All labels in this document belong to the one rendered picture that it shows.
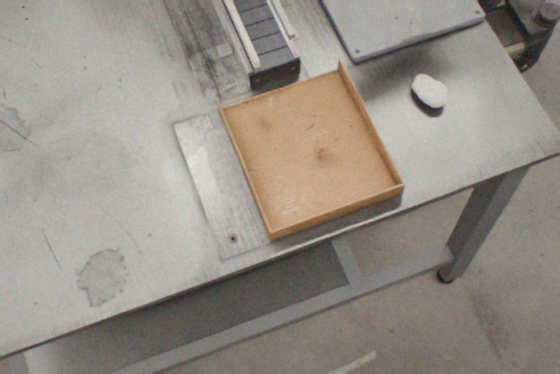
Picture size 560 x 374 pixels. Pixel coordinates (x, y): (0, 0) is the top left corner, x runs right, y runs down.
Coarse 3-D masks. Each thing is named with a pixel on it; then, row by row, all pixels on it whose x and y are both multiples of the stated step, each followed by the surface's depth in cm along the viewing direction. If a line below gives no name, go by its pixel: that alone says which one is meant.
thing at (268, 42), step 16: (240, 0) 146; (256, 0) 146; (240, 16) 145; (256, 16) 145; (272, 16) 144; (256, 32) 143; (272, 32) 143; (256, 48) 141; (272, 48) 141; (288, 48) 141; (272, 64) 139
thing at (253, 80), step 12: (216, 0) 147; (228, 24) 144; (240, 48) 141; (240, 60) 142; (300, 60) 140; (252, 72) 139; (264, 72) 139; (276, 72) 141; (288, 72) 142; (252, 84) 141
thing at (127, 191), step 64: (0, 0) 155; (64, 0) 155; (128, 0) 154; (192, 0) 153; (0, 64) 148; (64, 64) 147; (128, 64) 146; (192, 64) 146; (320, 64) 145; (384, 64) 144; (448, 64) 144; (512, 64) 144; (0, 128) 141; (64, 128) 140; (128, 128) 140; (192, 128) 139; (384, 128) 138; (448, 128) 137; (512, 128) 137; (0, 192) 134; (64, 192) 134; (128, 192) 134; (192, 192) 133; (448, 192) 132; (0, 256) 129; (64, 256) 128; (128, 256) 128; (192, 256) 128; (256, 256) 127; (0, 320) 123; (64, 320) 123
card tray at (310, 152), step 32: (256, 96) 142; (288, 96) 141; (320, 96) 141; (352, 96) 140; (256, 128) 138; (288, 128) 138; (320, 128) 138; (352, 128) 138; (256, 160) 135; (288, 160) 135; (320, 160) 135; (352, 160) 135; (384, 160) 134; (256, 192) 132; (288, 192) 132; (320, 192) 132; (352, 192) 132; (384, 192) 128; (288, 224) 125
